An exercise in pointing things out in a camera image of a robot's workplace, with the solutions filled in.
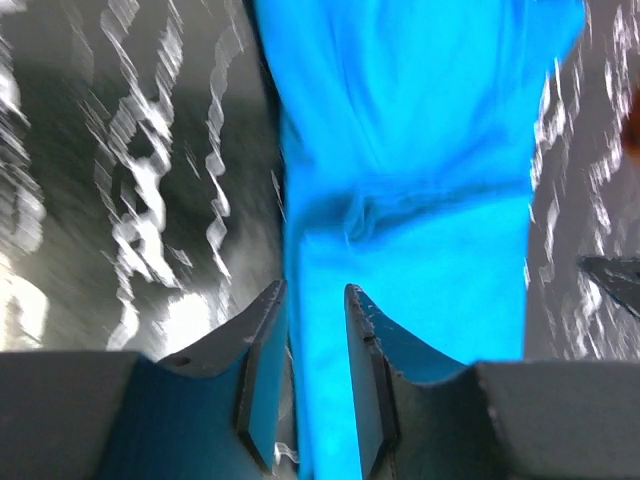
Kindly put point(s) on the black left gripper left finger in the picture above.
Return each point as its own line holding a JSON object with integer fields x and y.
{"x": 209, "y": 411}

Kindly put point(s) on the folded orange t shirt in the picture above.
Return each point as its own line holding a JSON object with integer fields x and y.
{"x": 630, "y": 134}

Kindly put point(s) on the blue t shirt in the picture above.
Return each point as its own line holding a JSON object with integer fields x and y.
{"x": 407, "y": 131}

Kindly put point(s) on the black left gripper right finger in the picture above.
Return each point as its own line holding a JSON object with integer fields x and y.
{"x": 422, "y": 415}

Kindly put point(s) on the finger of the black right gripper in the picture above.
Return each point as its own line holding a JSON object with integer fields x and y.
{"x": 618, "y": 276}

